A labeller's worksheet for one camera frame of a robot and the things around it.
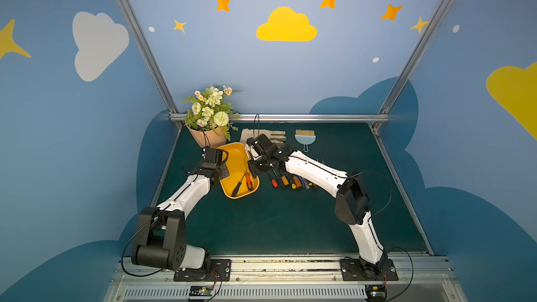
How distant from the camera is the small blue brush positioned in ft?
3.84

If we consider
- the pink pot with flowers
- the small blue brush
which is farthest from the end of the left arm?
the small blue brush

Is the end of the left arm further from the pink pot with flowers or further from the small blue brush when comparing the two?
the small blue brush
